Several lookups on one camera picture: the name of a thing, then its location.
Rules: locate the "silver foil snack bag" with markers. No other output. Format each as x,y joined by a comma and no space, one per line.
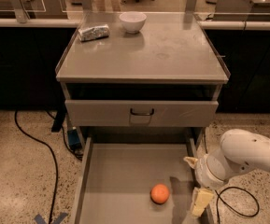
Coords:
93,33

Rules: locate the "blue box on floor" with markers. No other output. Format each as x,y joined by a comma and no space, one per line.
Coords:
73,140

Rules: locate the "black drawer handle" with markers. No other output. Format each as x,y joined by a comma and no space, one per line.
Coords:
149,113

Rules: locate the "grey metal drawer cabinet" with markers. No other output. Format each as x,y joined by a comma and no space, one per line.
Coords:
169,59

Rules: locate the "white horizontal rail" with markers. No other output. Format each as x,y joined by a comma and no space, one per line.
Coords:
208,25

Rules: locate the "white ceramic bowl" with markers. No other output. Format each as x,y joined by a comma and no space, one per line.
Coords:
132,21

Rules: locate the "open grey middle drawer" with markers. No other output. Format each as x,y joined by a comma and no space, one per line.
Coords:
116,180

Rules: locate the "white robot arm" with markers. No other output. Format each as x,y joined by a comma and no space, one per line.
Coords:
239,152

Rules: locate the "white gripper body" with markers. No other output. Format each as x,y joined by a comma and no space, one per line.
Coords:
204,174

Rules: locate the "orange fruit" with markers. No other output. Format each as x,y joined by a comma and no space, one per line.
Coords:
160,194

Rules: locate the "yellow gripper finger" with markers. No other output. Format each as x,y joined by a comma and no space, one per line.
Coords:
192,161
201,197

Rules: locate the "grey top drawer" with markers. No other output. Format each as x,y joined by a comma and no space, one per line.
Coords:
117,113

